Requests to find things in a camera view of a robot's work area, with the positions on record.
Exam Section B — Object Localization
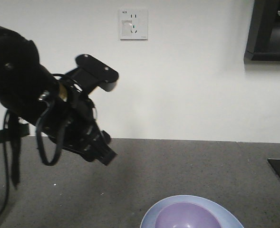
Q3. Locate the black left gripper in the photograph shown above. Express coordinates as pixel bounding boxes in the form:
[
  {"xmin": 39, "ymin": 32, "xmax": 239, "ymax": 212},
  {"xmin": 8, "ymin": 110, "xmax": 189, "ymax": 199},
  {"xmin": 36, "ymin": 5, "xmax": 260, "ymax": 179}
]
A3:
[{"xmin": 51, "ymin": 92, "xmax": 117, "ymax": 166}]

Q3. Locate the purple plastic bowl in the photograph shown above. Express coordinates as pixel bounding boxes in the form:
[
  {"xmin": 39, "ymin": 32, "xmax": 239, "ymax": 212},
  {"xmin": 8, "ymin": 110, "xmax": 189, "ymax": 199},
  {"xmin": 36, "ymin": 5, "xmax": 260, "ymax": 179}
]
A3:
[{"xmin": 155, "ymin": 202, "xmax": 221, "ymax": 228}]

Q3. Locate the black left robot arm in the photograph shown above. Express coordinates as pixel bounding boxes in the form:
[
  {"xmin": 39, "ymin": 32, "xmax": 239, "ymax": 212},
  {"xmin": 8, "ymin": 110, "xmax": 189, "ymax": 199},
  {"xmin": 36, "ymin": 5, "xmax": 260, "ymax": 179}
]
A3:
[{"xmin": 0, "ymin": 26, "xmax": 119, "ymax": 165}]

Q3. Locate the light blue plate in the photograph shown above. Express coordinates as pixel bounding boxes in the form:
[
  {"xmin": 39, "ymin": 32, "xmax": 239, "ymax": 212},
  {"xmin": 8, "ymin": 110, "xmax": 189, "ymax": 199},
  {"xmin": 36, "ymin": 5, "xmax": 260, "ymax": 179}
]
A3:
[{"xmin": 140, "ymin": 195, "xmax": 243, "ymax": 228}]

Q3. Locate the black cable loop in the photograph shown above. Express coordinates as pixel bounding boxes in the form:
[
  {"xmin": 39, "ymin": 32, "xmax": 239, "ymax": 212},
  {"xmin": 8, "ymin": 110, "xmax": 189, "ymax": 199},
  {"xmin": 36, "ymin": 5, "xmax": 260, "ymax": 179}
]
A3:
[{"xmin": 35, "ymin": 95, "xmax": 69, "ymax": 166}]

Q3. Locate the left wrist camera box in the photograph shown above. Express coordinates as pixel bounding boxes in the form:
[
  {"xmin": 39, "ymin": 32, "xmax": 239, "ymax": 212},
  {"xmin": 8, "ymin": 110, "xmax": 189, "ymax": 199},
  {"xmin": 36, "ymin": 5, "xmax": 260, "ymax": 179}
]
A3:
[{"xmin": 66, "ymin": 54, "xmax": 119, "ymax": 94}]

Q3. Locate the white wall power socket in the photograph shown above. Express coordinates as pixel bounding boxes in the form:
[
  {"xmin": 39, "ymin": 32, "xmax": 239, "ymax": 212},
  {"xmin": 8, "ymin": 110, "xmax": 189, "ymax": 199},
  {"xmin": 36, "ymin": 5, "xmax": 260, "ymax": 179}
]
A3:
[{"xmin": 118, "ymin": 8, "xmax": 148, "ymax": 40}]

